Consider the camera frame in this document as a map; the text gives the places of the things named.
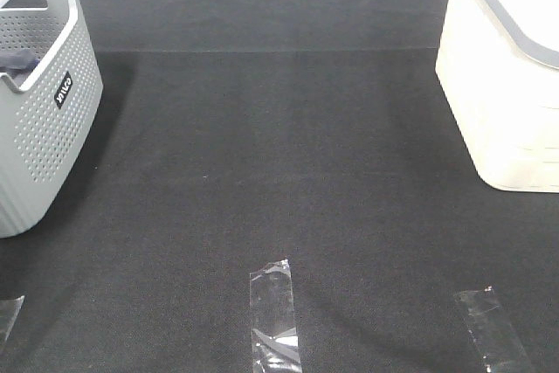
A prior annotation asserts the grey-blue microfibre towel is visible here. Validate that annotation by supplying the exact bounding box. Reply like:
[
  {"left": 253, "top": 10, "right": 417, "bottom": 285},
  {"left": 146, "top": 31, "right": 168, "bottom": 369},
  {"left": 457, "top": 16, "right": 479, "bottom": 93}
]
[{"left": 0, "top": 49, "right": 39, "bottom": 86}]

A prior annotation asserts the clear tape strip centre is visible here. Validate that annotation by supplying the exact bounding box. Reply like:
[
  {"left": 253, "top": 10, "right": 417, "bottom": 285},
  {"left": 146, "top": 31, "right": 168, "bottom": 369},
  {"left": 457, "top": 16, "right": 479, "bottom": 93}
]
[{"left": 249, "top": 259, "right": 302, "bottom": 372}]

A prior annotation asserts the clear tape strip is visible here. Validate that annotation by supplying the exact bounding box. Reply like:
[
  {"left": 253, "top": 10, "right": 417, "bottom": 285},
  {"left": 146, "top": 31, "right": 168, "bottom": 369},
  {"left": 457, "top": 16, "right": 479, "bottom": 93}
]
[
  {"left": 0, "top": 295, "right": 25, "bottom": 350},
  {"left": 249, "top": 259, "right": 302, "bottom": 372},
  {"left": 453, "top": 286, "right": 535, "bottom": 373}
]

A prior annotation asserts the grey perforated laundry basket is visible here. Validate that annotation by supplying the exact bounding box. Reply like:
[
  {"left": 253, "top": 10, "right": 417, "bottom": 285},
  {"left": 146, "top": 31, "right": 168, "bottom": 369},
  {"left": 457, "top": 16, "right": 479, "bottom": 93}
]
[{"left": 1, "top": 0, "right": 103, "bottom": 238}]

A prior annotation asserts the white plastic storage basket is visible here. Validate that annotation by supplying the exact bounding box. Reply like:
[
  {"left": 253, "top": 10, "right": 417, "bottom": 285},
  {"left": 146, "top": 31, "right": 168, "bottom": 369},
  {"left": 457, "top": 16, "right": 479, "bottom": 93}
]
[{"left": 435, "top": 0, "right": 558, "bottom": 193}]

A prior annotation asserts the clear tape strip right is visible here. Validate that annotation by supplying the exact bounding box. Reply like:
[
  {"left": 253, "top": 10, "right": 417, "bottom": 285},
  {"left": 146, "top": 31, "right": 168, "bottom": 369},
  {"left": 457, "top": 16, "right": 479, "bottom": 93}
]
[{"left": 453, "top": 286, "right": 535, "bottom": 373}]

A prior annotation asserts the clear tape strip left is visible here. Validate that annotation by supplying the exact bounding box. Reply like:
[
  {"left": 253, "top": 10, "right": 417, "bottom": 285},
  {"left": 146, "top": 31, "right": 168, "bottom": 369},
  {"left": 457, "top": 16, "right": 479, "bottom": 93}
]
[{"left": 0, "top": 295, "right": 25, "bottom": 350}]

